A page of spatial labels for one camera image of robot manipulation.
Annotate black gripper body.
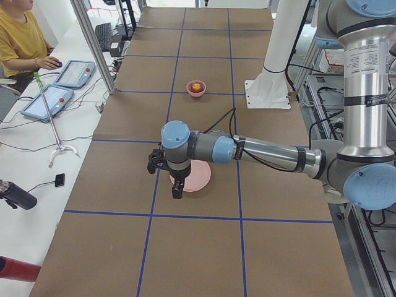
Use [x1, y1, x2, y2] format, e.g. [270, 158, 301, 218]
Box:
[147, 148, 191, 185]

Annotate pink bowl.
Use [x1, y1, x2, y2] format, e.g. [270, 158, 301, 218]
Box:
[186, 80, 207, 98]

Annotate red apple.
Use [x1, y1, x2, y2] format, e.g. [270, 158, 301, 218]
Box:
[191, 82, 204, 93]

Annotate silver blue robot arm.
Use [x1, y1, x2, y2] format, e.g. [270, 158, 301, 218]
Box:
[147, 1, 395, 210]

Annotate pink plate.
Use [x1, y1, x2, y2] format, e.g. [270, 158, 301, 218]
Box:
[183, 160, 211, 192]

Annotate small black square device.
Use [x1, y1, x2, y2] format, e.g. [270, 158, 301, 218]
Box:
[54, 173, 66, 187]

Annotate lower blue teach pendant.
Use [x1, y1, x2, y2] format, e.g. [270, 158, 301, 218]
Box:
[20, 84, 74, 123]

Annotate blue teach pendant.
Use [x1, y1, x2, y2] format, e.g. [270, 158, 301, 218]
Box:
[54, 60, 96, 89]
[20, 84, 74, 123]

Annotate upper blue teach pendant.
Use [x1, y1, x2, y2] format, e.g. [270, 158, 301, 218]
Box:
[54, 60, 96, 89]

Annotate black keyboard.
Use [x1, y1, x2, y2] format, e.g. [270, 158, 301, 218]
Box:
[95, 22, 111, 52]

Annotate metal reacher grabber stick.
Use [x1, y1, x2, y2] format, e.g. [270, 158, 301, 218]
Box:
[33, 72, 80, 168]

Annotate black water bottle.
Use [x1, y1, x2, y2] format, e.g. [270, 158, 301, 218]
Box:
[1, 179, 37, 210]

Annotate person in yellow shirt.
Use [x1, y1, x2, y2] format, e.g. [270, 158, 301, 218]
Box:
[1, 0, 59, 93]

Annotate red water bottle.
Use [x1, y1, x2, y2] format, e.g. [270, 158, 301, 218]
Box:
[1, 256, 41, 282]

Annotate black camera cable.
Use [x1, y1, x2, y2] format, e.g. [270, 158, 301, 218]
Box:
[205, 106, 298, 171]

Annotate white pedestal base plate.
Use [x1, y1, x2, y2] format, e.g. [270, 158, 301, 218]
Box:
[244, 69, 291, 110]

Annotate aluminium frame post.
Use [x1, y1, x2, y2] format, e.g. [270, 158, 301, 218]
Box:
[70, 0, 116, 95]

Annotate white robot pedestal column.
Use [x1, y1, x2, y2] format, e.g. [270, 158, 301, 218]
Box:
[263, 0, 310, 74]

